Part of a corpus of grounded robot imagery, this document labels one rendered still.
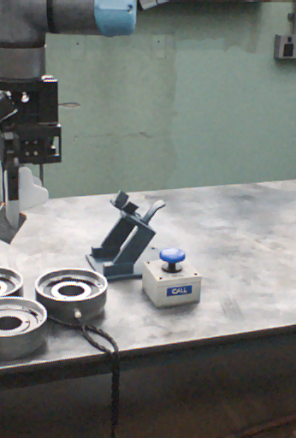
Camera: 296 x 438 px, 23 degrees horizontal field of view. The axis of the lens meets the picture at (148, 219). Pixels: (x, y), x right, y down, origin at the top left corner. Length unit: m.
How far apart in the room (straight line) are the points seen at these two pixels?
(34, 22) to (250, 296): 0.52
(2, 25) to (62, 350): 0.43
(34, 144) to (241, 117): 1.96
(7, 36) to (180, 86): 1.85
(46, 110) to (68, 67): 1.63
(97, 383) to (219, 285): 0.33
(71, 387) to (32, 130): 0.54
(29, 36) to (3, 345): 0.40
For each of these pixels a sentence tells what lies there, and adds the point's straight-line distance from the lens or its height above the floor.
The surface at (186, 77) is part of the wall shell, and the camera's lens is 2.77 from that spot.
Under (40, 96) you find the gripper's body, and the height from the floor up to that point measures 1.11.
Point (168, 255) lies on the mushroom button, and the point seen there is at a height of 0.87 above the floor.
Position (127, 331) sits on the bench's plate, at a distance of 1.01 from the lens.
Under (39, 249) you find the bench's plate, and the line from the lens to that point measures 1.26.
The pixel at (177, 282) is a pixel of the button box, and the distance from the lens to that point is 1.06.
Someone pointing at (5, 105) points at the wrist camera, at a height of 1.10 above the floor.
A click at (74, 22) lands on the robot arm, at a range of 0.94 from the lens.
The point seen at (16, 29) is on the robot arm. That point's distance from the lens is 0.95.
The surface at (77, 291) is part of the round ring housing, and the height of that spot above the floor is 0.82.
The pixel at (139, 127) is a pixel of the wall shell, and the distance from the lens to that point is 2.74.
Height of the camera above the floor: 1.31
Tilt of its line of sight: 22 degrees down
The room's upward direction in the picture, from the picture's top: 2 degrees clockwise
